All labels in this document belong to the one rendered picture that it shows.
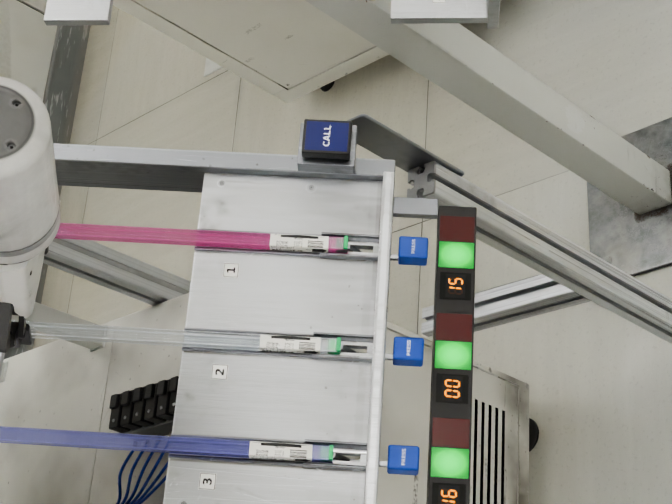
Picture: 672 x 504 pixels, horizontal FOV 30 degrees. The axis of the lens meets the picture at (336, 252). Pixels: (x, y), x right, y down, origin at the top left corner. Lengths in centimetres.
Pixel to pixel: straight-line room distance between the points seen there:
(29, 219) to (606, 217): 126
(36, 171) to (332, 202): 47
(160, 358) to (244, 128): 127
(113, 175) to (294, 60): 122
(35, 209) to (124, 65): 255
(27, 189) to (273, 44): 163
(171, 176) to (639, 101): 100
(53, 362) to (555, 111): 83
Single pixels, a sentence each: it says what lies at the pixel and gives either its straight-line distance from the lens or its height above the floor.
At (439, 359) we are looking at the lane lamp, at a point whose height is 67.
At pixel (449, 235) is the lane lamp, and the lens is 131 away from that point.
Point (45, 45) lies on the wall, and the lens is 367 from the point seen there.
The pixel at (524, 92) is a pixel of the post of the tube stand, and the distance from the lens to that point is 174.
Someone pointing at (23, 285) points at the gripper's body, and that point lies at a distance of 106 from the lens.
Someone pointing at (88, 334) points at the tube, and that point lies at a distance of 127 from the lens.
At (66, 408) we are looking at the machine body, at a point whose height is 62.
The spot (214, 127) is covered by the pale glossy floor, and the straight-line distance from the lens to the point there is 301.
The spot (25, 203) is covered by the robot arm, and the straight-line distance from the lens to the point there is 95.
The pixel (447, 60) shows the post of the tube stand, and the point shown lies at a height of 53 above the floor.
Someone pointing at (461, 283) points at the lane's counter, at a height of 65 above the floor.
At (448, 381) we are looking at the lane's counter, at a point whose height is 66.
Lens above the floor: 156
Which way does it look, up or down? 39 degrees down
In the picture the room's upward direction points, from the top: 64 degrees counter-clockwise
